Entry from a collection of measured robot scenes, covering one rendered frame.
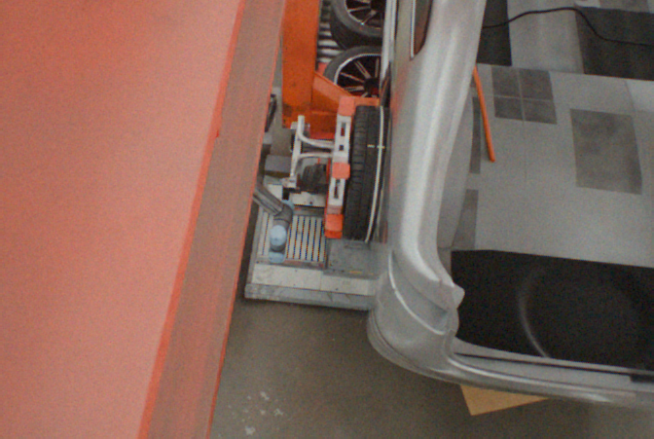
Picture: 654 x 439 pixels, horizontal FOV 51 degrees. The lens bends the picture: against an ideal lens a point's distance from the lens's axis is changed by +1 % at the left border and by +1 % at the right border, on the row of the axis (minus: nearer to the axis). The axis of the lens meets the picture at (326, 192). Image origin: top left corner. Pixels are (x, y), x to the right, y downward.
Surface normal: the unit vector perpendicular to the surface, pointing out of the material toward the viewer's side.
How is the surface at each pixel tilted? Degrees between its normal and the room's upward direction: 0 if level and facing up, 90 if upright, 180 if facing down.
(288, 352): 0
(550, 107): 6
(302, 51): 90
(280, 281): 0
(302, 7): 90
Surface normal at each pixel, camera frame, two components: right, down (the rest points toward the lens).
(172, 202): 0.07, -0.55
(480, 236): 0.04, -0.25
